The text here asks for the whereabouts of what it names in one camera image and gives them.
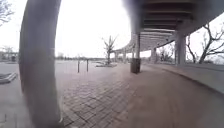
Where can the raised tree bed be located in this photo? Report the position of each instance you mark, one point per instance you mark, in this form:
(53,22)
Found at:
(105,65)
(6,77)

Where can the dark rubbish bin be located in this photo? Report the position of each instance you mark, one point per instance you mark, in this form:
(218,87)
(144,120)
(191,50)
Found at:
(135,65)

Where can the dark bollard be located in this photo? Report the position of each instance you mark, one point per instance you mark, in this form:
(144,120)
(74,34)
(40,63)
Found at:
(87,65)
(78,66)

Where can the red brick pavement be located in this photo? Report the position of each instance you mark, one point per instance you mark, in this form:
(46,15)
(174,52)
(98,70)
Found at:
(133,100)

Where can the distant tree line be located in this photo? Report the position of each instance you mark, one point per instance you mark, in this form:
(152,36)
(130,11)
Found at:
(66,57)

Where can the row of concrete columns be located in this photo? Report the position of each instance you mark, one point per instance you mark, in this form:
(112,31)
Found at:
(180,50)

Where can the concrete column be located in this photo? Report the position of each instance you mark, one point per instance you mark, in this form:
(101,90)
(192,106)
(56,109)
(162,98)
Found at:
(38,66)

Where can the concrete canopy roof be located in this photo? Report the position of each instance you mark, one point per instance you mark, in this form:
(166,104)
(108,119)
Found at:
(173,16)

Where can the pale concrete low wall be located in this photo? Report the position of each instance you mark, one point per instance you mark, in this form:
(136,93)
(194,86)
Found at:
(200,75)

